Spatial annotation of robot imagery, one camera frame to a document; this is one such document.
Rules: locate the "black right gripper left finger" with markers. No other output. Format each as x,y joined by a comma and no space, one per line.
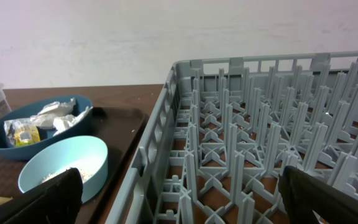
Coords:
57,200

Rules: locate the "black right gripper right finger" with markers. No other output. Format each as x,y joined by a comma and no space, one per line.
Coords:
305,196

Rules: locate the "light blue bowl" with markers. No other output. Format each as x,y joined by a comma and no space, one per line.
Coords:
88,154

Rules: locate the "white paper napkin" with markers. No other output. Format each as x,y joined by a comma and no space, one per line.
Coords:
58,116

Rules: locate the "dark blue plate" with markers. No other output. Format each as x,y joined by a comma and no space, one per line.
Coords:
48,137

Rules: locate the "grey dishwasher rack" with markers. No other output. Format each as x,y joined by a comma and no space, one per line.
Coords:
223,130

